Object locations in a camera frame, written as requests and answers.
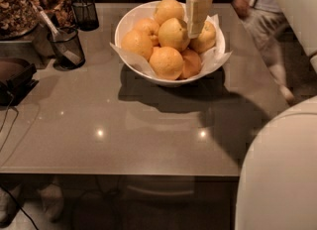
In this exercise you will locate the metal serving tongs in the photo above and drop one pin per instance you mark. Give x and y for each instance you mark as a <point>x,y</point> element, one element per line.
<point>48,19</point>

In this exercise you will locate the white paper bowl liner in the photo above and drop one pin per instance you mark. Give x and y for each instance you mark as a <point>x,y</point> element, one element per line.
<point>211,59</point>

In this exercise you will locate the person in background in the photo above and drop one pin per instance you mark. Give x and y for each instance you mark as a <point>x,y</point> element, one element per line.
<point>264,21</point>

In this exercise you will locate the dark brown device with cable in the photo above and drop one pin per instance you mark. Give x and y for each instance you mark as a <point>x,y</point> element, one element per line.
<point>16,80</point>

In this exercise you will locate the white ceramic bowl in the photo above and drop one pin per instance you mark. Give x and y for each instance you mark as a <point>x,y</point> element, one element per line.
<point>140,12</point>

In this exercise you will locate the near black mesh cup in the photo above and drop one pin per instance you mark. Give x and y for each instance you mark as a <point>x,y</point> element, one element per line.
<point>67,48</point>

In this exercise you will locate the orange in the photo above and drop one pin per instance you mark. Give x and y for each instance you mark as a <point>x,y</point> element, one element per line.
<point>139,43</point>
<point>173,33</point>
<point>167,63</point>
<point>167,9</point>
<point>206,40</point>
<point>192,64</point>
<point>150,27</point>

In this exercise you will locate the large glass jar of nuts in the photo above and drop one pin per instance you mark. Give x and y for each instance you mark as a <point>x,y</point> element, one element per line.
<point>17,18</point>

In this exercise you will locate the far black mesh cup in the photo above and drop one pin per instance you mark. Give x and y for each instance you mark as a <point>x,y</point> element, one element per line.
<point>85,15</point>

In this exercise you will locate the black mesh cup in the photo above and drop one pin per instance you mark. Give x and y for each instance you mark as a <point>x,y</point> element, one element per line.
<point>85,15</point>
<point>67,48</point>

